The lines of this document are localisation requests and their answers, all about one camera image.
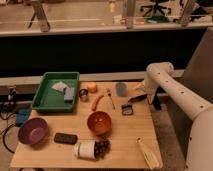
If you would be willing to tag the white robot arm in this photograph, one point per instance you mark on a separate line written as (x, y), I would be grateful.
(199, 110)

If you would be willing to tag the red bowl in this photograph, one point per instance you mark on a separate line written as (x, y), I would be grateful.
(99, 123)

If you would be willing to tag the purple bowl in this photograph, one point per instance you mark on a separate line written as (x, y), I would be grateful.
(33, 131)

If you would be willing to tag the orange round fruit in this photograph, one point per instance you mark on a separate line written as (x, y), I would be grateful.
(92, 87)

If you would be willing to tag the orange carrot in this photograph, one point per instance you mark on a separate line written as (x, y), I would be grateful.
(95, 103)

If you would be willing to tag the small metal cup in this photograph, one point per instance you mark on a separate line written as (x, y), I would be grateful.
(83, 95)

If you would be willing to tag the grey blue sponge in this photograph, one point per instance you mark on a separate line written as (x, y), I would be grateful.
(68, 94)

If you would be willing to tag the white cloth in tray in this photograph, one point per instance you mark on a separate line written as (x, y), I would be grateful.
(59, 86)

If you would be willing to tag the green plastic tray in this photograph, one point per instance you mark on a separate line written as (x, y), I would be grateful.
(49, 100)

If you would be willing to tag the dark grapes bunch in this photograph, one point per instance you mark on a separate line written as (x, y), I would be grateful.
(101, 148)

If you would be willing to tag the white jar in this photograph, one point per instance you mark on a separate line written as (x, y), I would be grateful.
(84, 149)

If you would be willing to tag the black rectangular remote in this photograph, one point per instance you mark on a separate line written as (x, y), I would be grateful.
(65, 138)

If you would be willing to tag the beige corn cob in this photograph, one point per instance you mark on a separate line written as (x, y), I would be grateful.
(148, 154)

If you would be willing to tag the blue box on floor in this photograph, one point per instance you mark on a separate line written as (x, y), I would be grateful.
(22, 116)

